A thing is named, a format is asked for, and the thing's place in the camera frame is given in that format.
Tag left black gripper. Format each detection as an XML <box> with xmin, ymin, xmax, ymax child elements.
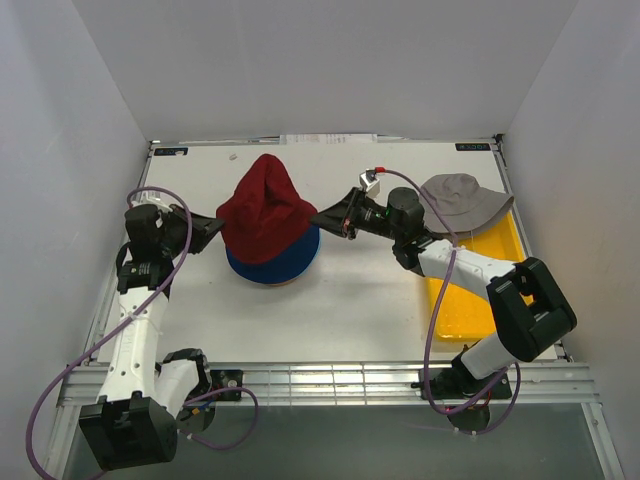
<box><xmin>158</xmin><ymin>204</ymin><xmax>225</xmax><ymax>259</ymax></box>

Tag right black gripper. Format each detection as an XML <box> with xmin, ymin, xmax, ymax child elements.
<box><xmin>309</xmin><ymin>187</ymin><xmax>402</xmax><ymax>242</ymax></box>

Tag dark red hat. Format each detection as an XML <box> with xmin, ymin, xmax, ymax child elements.
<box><xmin>216</xmin><ymin>154</ymin><xmax>319</xmax><ymax>265</ymax></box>

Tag blue bucket hat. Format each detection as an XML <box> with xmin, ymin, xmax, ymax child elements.
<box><xmin>225</xmin><ymin>226</ymin><xmax>321</xmax><ymax>285</ymax></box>

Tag grey cap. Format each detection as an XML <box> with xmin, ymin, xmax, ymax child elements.
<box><xmin>421</xmin><ymin>173</ymin><xmax>514</xmax><ymax>238</ymax></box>

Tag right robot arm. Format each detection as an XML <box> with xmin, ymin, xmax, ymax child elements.
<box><xmin>311</xmin><ymin>187</ymin><xmax>577</xmax><ymax>400</ymax></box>

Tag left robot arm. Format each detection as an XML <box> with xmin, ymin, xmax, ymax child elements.
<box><xmin>79</xmin><ymin>204</ymin><xmax>224</xmax><ymax>471</ymax></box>

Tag wooden hat stand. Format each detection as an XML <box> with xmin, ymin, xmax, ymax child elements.
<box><xmin>264</xmin><ymin>278</ymin><xmax>297</xmax><ymax>288</ymax></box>

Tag papers at back edge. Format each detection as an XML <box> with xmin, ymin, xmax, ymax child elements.
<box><xmin>279</xmin><ymin>133</ymin><xmax>378</xmax><ymax>145</ymax></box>

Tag dark corner label sticker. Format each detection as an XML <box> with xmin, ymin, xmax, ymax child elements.
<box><xmin>455</xmin><ymin>142</ymin><xmax>492</xmax><ymax>152</ymax></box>

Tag yellow plastic tray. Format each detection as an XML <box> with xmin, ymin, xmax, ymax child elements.
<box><xmin>434</xmin><ymin>212</ymin><xmax>525</xmax><ymax>343</ymax></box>

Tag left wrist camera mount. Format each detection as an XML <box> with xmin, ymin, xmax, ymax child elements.
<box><xmin>131</xmin><ymin>191</ymin><xmax>171</xmax><ymax>212</ymax></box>

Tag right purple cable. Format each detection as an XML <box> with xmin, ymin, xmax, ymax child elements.
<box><xmin>384</xmin><ymin>168</ymin><xmax>522</xmax><ymax>436</ymax></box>

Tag purple cable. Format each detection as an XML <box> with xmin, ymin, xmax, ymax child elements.
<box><xmin>25</xmin><ymin>186</ymin><xmax>260</xmax><ymax>474</ymax></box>
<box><xmin>384</xmin><ymin>168</ymin><xmax>522</xmax><ymax>436</ymax></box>

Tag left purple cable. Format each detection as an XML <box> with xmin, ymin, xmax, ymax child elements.
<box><xmin>25</xmin><ymin>186</ymin><xmax>260</xmax><ymax>474</ymax></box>

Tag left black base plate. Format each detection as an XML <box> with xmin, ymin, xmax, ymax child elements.
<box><xmin>207</xmin><ymin>369</ymin><xmax>244</xmax><ymax>402</ymax></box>

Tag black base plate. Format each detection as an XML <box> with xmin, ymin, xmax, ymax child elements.
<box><xmin>429</xmin><ymin>368</ymin><xmax>512</xmax><ymax>400</ymax></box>
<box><xmin>207</xmin><ymin>369</ymin><xmax>244</xmax><ymax>402</ymax></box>

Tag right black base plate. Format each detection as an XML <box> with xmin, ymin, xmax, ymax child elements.
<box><xmin>429</xmin><ymin>368</ymin><xmax>512</xmax><ymax>400</ymax></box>

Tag aluminium front rail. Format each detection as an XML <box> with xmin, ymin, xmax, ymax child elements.
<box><xmin>54</xmin><ymin>362</ymin><xmax>601</xmax><ymax>409</ymax></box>

